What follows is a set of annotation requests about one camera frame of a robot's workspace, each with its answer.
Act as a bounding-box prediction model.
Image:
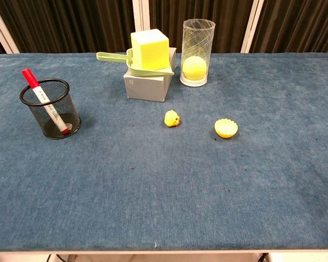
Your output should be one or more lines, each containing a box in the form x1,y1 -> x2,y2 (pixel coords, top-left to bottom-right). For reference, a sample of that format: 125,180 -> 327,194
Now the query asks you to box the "small yellow duck toy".
163,109 -> 182,128

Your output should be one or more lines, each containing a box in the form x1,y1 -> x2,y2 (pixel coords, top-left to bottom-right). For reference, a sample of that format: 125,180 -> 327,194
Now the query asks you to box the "blue table cloth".
0,52 -> 328,252

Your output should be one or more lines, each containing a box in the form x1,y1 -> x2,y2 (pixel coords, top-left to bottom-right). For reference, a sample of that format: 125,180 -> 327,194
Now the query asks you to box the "grey cardboard box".
123,47 -> 178,103

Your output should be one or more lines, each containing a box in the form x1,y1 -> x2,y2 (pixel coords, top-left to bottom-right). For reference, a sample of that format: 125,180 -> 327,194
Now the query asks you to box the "yellow scalloped eggshell cup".
214,118 -> 239,139

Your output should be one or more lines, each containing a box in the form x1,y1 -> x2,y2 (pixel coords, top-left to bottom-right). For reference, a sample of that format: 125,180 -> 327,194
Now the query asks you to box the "light green plastic dustpan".
96,48 -> 175,77

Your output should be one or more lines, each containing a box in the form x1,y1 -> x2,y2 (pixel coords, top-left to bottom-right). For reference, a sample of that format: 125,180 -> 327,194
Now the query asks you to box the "yellow tennis ball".
182,56 -> 208,81

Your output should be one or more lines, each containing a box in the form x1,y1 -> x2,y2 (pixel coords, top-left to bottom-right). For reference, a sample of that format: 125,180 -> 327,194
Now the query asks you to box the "yellow-green foam cube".
130,28 -> 171,72

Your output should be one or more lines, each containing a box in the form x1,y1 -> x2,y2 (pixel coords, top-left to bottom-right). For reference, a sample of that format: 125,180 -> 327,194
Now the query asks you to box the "clear plastic cylinder container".
179,19 -> 216,88

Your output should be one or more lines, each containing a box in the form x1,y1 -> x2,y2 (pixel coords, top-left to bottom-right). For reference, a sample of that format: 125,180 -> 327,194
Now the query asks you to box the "black mesh pen holder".
19,78 -> 82,140

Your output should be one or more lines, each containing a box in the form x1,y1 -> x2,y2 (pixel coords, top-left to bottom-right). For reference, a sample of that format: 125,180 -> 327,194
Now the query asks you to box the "red capped white marker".
21,68 -> 69,135

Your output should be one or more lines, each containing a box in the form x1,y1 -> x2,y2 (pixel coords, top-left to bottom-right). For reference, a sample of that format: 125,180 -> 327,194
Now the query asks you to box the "dark pleated curtain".
0,0 -> 328,58

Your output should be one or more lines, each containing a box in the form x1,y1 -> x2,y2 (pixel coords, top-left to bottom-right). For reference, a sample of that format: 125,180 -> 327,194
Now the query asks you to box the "white partition frame post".
0,0 -> 20,55
132,0 -> 150,33
240,0 -> 266,53

